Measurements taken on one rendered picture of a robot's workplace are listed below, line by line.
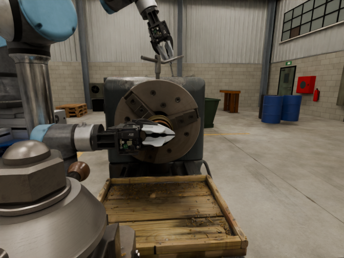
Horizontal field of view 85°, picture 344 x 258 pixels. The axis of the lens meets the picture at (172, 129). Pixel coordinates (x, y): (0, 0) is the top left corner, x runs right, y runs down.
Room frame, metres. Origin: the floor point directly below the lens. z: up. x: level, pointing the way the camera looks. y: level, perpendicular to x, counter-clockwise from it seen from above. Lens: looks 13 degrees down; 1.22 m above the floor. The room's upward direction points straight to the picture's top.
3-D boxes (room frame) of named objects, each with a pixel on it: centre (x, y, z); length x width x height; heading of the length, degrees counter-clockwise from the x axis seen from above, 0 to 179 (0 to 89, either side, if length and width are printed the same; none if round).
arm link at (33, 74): (0.57, 0.40, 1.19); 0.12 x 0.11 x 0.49; 141
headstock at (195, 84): (1.13, 0.10, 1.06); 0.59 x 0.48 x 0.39; 5
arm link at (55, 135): (0.48, 0.30, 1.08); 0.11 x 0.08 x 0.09; 94
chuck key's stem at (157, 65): (0.72, 0.05, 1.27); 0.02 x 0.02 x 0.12
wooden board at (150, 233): (0.46, 0.03, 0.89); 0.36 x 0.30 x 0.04; 95
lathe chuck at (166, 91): (0.72, 0.05, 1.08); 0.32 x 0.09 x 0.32; 95
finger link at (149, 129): (0.50, 0.04, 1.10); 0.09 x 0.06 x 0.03; 94
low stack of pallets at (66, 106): (7.83, 4.12, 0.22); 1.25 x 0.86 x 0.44; 9
